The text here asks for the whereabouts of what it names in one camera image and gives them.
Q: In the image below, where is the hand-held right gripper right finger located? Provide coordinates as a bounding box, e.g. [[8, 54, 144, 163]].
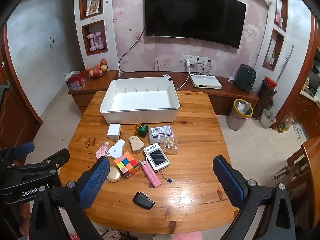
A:
[[212, 155, 297, 240]]

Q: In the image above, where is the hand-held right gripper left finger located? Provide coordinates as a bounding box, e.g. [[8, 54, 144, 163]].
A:
[[30, 156, 111, 240]]

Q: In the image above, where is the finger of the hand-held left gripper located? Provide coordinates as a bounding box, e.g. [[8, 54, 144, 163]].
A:
[[9, 148, 71, 180], [0, 142, 35, 167]]

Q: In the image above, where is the gold round tin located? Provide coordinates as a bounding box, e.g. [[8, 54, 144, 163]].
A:
[[106, 166, 122, 183]]

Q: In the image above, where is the pink correction tape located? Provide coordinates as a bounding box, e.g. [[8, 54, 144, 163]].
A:
[[95, 142, 111, 160]]

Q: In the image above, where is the colourful puzzle cube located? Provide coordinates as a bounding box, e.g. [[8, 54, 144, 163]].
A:
[[114, 151, 141, 179]]

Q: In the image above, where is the black plug charger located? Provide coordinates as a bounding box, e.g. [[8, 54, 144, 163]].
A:
[[133, 191, 155, 210]]

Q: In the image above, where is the pink pen set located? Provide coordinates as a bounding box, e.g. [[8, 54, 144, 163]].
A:
[[138, 160, 162, 188]]

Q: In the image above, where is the white mini camera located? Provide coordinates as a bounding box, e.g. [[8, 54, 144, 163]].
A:
[[143, 143, 171, 173]]

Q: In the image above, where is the white plastic storage bin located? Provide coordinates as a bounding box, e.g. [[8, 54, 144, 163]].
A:
[[99, 76, 181, 125]]

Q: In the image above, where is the white tape measure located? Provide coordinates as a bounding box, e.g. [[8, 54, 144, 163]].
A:
[[106, 139, 126, 160]]

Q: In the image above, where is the brown wooden door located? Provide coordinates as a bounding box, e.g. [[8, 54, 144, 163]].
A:
[[0, 25, 43, 153]]

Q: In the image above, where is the white charger cube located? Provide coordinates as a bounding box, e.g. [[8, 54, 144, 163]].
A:
[[107, 123, 122, 140]]

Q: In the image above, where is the beige hexagonal box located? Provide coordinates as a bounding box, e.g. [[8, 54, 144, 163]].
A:
[[128, 135, 145, 154]]

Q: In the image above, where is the yellow rimmed trash bin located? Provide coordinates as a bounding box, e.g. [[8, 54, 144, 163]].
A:
[[226, 99, 254, 131]]

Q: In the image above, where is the small clear sticker box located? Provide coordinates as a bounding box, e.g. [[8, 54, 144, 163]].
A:
[[160, 140, 180, 155]]

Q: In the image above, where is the green and gold small box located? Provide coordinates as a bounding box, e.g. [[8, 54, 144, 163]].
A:
[[135, 124, 148, 138]]

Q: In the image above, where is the white bucket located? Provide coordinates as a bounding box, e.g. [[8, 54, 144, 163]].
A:
[[259, 109, 277, 130]]

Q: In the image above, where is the yellow oil bottle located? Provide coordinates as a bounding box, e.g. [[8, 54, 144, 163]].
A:
[[276, 121, 291, 134]]

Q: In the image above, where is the red gift box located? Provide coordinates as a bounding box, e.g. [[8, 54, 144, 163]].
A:
[[65, 70, 88, 91]]

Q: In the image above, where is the clear plastic box with label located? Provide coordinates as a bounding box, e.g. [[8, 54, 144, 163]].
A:
[[149, 125, 176, 144]]

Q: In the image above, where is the wooden chair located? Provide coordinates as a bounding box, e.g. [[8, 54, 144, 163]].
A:
[[271, 136, 320, 201]]

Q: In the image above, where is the wooden television cabinet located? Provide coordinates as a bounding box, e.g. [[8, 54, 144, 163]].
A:
[[68, 69, 260, 117]]

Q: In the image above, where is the tall dark container red lid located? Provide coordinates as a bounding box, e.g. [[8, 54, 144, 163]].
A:
[[252, 76, 278, 119]]

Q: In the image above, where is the bowl of apples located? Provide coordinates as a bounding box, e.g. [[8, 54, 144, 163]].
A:
[[85, 59, 109, 79]]

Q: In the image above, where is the white set-top box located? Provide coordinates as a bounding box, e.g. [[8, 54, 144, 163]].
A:
[[190, 74, 222, 90]]

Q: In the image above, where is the dark green air fryer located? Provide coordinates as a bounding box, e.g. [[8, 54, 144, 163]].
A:
[[236, 64, 257, 92]]

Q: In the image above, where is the long grey stick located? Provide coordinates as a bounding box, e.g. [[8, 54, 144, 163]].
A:
[[276, 45, 294, 84]]

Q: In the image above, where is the framed picture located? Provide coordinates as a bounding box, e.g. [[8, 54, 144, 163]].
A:
[[86, 0, 101, 16]]

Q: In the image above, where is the white charging cable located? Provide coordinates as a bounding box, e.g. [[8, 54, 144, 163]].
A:
[[175, 66, 192, 91]]

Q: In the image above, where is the white wall socket strip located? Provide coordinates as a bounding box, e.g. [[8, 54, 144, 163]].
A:
[[180, 54, 216, 67]]

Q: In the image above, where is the black television cable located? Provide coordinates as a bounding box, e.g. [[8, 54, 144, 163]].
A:
[[118, 26, 146, 72]]

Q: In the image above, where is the black wall television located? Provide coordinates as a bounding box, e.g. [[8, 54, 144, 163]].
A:
[[145, 0, 247, 49]]

